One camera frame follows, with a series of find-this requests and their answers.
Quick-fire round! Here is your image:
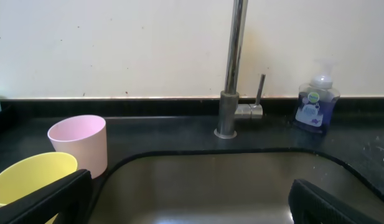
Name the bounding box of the yellow cup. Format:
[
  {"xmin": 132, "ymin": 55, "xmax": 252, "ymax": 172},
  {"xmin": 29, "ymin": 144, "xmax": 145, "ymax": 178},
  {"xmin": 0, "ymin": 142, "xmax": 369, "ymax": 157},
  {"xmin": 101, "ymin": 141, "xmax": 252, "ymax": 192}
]
[{"xmin": 0, "ymin": 151, "xmax": 78, "ymax": 224}]

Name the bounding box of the steel sink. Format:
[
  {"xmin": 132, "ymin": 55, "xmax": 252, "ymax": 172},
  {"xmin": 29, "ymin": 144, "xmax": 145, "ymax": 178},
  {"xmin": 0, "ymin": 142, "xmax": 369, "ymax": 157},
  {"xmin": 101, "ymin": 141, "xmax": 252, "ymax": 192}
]
[{"xmin": 85, "ymin": 148, "xmax": 384, "ymax": 224}]

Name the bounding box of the pink cup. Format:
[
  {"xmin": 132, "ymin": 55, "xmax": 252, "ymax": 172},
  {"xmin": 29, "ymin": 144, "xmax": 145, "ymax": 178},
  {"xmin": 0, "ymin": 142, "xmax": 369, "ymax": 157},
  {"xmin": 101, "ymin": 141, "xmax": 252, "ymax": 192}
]
[{"xmin": 47, "ymin": 114, "xmax": 108, "ymax": 180}]

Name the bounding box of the steel tap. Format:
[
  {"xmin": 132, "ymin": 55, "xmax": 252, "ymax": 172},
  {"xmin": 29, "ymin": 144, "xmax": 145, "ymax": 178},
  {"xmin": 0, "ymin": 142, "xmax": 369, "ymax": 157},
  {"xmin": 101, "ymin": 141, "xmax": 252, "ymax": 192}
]
[{"xmin": 213, "ymin": 0, "xmax": 266, "ymax": 140}]

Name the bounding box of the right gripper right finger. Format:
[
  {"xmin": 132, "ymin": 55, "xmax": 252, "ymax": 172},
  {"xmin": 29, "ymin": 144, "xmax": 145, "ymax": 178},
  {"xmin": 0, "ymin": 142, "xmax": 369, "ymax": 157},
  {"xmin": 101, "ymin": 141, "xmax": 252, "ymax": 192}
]
[{"xmin": 288, "ymin": 178, "xmax": 384, "ymax": 224}]

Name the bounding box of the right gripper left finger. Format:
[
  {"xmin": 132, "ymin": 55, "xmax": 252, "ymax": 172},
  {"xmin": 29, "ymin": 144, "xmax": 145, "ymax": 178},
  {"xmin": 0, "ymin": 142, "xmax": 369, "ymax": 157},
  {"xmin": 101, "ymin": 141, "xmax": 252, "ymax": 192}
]
[{"xmin": 0, "ymin": 169, "xmax": 94, "ymax": 224}]

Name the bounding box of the blue soap bottle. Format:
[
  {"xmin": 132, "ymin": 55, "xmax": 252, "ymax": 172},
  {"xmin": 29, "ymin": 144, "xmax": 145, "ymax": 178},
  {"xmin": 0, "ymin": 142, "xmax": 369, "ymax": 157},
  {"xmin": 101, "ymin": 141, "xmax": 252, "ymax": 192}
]
[{"xmin": 291, "ymin": 60, "xmax": 341, "ymax": 135}]

